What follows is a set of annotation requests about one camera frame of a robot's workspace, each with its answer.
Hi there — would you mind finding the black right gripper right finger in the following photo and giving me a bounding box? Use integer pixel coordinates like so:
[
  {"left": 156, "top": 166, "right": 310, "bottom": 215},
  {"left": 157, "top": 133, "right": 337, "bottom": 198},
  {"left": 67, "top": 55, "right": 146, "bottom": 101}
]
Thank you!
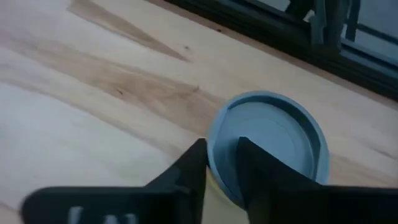
[{"left": 236, "top": 136, "right": 398, "bottom": 224}]

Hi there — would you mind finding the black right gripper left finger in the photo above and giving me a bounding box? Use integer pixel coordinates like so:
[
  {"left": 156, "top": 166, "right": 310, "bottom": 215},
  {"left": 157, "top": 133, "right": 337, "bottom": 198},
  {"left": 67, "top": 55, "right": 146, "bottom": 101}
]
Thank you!
[{"left": 20, "top": 138, "right": 208, "bottom": 224}]

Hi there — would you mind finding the yellow green short can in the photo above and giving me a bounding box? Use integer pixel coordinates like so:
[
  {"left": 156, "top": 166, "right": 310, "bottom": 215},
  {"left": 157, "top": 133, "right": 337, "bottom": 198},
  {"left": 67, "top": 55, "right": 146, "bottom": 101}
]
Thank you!
[{"left": 205, "top": 90, "right": 330, "bottom": 209}]

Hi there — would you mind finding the black metal stand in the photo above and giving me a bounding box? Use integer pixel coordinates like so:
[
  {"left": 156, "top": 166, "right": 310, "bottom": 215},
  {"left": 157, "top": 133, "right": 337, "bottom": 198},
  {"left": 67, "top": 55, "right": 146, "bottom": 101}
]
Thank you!
[{"left": 285, "top": 0, "right": 363, "bottom": 50}]

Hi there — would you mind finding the black aluminium table frame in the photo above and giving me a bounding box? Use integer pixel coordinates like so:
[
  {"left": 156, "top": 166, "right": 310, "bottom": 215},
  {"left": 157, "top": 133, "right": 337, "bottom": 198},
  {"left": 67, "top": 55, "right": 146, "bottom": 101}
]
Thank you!
[{"left": 163, "top": 0, "right": 398, "bottom": 102}]

